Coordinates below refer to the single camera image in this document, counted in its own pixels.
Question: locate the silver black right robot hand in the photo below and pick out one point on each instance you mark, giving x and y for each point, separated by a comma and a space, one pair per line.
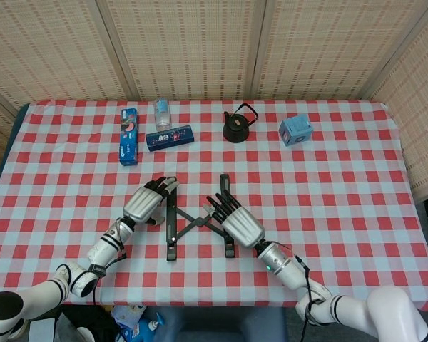
242, 226

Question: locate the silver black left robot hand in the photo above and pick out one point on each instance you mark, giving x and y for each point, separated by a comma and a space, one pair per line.
142, 204

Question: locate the black folding laptop stand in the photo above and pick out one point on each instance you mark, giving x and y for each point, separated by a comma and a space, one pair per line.
171, 228

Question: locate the blue Oreo cookie box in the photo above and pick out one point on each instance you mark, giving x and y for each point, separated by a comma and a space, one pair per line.
129, 139

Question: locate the dark blue long box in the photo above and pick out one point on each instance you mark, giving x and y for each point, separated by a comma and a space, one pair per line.
169, 138

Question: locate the red white checkered tablecloth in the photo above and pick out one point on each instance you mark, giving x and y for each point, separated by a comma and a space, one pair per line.
324, 196

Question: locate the clear plastic water bottle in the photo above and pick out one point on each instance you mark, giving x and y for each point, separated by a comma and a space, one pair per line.
163, 115

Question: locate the blue grey chair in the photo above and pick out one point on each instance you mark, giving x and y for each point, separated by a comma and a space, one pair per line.
235, 324

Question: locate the light blue cube box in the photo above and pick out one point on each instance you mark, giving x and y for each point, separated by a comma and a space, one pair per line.
295, 130

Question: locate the blue snack package bag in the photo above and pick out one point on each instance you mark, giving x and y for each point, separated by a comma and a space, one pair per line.
132, 324

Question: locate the white round cup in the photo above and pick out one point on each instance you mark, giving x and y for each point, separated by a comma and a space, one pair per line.
85, 335

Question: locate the white paper sheet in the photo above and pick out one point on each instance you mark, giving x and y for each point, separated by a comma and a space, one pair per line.
43, 331

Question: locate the woven bamboo folding screen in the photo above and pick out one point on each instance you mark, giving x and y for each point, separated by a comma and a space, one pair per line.
199, 46

